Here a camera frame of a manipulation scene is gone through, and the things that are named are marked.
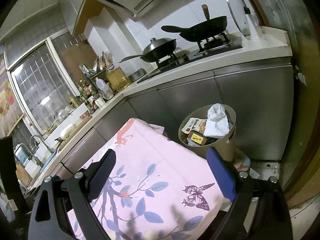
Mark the steel wok with lid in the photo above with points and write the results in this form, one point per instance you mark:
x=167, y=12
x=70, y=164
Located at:
x=156, y=50

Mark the wooden cutting board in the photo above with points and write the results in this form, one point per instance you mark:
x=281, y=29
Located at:
x=23, y=175

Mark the glass pan lid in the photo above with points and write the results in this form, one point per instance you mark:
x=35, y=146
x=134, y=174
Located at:
x=236, y=8

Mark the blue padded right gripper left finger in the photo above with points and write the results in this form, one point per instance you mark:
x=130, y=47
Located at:
x=98, y=174

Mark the gas stove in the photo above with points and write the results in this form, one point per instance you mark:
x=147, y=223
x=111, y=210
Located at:
x=220, y=45

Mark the yellow brown small carton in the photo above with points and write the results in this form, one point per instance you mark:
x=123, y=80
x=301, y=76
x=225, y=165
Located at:
x=196, y=139

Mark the white plastic jug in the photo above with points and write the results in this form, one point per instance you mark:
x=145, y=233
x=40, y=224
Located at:
x=104, y=88

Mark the black frying pan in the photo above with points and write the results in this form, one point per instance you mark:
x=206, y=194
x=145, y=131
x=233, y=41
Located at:
x=202, y=31

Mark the white tissue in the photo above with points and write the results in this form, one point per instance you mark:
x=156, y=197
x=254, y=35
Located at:
x=217, y=124

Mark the yellow snack bag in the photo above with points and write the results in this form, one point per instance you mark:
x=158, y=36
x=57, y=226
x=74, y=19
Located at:
x=194, y=124

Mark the kitchen window with grille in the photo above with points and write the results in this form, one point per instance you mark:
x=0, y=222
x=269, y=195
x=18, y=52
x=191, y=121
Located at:
x=44, y=81

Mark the large cooking oil bottle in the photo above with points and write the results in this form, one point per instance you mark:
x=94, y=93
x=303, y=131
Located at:
x=119, y=81

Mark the beige round trash bin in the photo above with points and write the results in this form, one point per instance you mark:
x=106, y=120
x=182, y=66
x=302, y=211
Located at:
x=225, y=146

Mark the chrome sink faucet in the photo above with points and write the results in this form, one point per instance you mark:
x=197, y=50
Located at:
x=40, y=139

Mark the white cup on counter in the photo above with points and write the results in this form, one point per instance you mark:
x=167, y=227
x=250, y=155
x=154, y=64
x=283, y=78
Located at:
x=99, y=101

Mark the blue label detergent bottle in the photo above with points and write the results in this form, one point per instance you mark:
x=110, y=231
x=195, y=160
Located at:
x=22, y=154

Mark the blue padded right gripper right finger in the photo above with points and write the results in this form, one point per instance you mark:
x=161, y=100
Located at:
x=221, y=170

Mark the pink floral tablecloth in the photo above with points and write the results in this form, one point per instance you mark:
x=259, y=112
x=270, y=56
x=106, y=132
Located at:
x=157, y=189

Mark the colourful wall poster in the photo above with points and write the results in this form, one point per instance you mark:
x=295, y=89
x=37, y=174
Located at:
x=10, y=111

